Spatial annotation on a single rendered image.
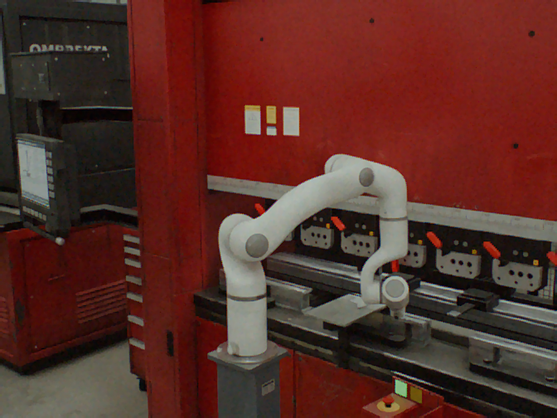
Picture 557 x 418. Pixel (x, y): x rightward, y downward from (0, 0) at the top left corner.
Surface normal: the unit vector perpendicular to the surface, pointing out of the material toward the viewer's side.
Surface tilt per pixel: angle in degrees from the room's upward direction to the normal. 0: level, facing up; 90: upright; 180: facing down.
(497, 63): 90
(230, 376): 90
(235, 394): 90
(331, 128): 90
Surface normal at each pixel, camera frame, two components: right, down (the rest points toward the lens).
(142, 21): -0.67, 0.15
